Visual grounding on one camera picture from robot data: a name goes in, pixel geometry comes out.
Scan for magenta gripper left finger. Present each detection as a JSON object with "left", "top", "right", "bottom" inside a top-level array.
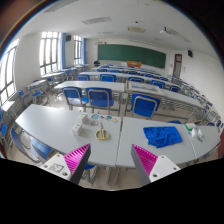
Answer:
[{"left": 41, "top": 144, "right": 91, "bottom": 184}]

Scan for white desk left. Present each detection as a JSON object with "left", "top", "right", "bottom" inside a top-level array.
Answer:
[{"left": 16, "top": 104, "right": 121, "bottom": 166}]

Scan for blue chair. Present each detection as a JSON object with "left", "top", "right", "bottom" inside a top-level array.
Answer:
[
  {"left": 86, "top": 87, "right": 114, "bottom": 109},
  {"left": 30, "top": 139, "right": 53, "bottom": 163},
  {"left": 131, "top": 94, "right": 160, "bottom": 119},
  {"left": 62, "top": 86, "right": 89, "bottom": 111}
]

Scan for blue chair front right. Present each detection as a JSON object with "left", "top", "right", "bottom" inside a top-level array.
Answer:
[{"left": 131, "top": 94, "right": 160, "bottom": 119}]

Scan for yellow handled scissors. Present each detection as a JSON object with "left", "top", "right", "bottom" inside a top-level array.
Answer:
[{"left": 95, "top": 124, "right": 109, "bottom": 140}]

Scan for blue chair front middle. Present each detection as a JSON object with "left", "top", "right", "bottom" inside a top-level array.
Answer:
[{"left": 86, "top": 87, "right": 114, "bottom": 109}]

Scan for brown door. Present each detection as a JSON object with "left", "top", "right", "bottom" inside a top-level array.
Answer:
[{"left": 173, "top": 54, "right": 182, "bottom": 78}]

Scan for blue towel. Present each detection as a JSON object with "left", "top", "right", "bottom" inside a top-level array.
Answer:
[{"left": 143, "top": 126, "right": 182, "bottom": 148}]

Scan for white crumpled plastic bag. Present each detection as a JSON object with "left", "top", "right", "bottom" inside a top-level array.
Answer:
[{"left": 185, "top": 123, "right": 203, "bottom": 141}]

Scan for white second row desk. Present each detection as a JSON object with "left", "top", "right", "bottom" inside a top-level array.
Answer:
[{"left": 55, "top": 81, "right": 125, "bottom": 93}]

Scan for tall back window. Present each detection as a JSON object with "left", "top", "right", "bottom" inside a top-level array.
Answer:
[{"left": 39, "top": 31, "right": 59, "bottom": 75}]

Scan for large left window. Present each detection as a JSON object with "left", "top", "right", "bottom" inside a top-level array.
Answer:
[{"left": 0, "top": 46, "right": 16, "bottom": 104}]

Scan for green chalkboard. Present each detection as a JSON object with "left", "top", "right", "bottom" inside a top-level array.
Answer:
[{"left": 98, "top": 44, "right": 166, "bottom": 69}]

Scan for small white box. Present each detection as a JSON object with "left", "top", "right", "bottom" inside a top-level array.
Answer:
[{"left": 72, "top": 122, "right": 83, "bottom": 135}]

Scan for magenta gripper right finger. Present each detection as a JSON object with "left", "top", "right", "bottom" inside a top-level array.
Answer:
[{"left": 131, "top": 144, "right": 180, "bottom": 186}]

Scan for blue chair front left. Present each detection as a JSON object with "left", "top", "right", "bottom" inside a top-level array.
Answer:
[{"left": 62, "top": 86, "right": 89, "bottom": 111}]

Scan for white desk right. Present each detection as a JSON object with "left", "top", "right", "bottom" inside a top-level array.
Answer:
[{"left": 116, "top": 117, "right": 220, "bottom": 167}]

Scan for blue chair near left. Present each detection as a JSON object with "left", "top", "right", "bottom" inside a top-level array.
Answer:
[{"left": 30, "top": 139, "right": 53, "bottom": 163}]

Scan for orange lectern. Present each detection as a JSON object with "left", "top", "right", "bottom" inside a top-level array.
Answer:
[{"left": 127, "top": 61, "right": 142, "bottom": 68}]

